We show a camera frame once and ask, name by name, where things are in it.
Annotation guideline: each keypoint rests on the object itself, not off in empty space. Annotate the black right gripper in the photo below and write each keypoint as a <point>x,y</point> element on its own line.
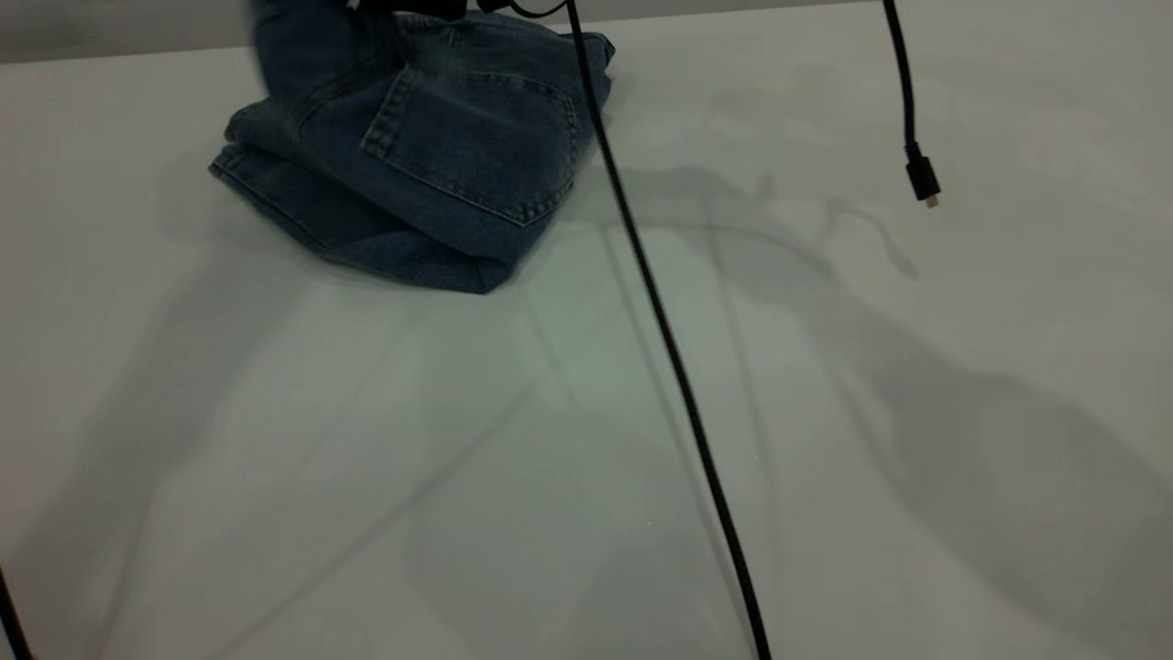
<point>422,7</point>

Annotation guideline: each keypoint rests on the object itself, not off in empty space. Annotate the blue denim pants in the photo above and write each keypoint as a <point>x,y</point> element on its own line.
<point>458,156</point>

